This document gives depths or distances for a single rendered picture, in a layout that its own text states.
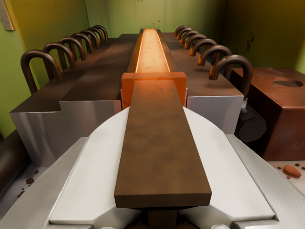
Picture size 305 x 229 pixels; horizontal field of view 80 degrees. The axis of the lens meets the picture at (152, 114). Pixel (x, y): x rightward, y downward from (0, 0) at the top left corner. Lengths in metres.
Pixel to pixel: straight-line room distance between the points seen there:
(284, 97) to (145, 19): 0.48
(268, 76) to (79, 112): 0.22
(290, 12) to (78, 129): 0.36
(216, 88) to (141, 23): 0.47
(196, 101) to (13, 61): 0.28
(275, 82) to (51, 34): 0.37
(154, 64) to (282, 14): 0.29
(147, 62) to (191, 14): 0.45
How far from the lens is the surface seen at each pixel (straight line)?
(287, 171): 0.23
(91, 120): 0.17
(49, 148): 0.21
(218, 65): 0.18
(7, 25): 0.33
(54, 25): 0.43
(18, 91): 0.37
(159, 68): 0.17
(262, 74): 0.28
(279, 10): 0.43
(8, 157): 0.21
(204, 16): 0.64
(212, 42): 0.27
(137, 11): 0.62
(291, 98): 0.22
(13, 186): 0.22
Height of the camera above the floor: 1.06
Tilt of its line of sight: 31 degrees down
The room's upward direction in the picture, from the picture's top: 1 degrees counter-clockwise
